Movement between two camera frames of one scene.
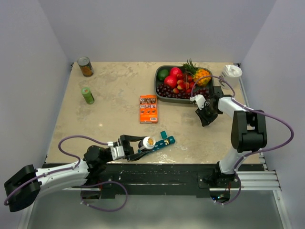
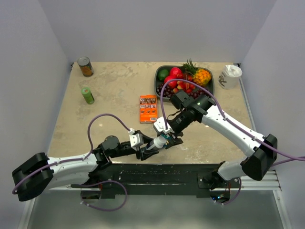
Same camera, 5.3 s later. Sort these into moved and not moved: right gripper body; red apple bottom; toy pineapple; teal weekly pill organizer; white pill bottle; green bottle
Moved: right gripper body; white pill bottle
Not moved: green bottle; teal weekly pill organizer; red apple bottom; toy pineapple
